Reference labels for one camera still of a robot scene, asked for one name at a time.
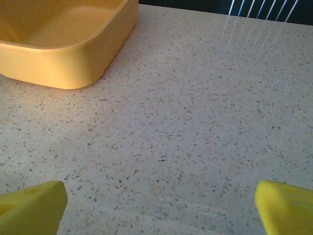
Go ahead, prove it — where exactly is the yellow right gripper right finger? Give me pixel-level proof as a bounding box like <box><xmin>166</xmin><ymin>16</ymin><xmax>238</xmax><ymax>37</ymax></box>
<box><xmin>254</xmin><ymin>180</ymin><xmax>313</xmax><ymax>235</ymax></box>

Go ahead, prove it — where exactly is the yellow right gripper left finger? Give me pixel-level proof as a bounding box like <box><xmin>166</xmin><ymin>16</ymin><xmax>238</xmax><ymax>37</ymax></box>
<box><xmin>0</xmin><ymin>180</ymin><xmax>68</xmax><ymax>235</ymax></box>

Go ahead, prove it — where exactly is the orange plastic container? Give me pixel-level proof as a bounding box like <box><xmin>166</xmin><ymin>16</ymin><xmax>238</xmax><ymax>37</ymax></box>
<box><xmin>0</xmin><ymin>0</ymin><xmax>139</xmax><ymax>90</ymax></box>

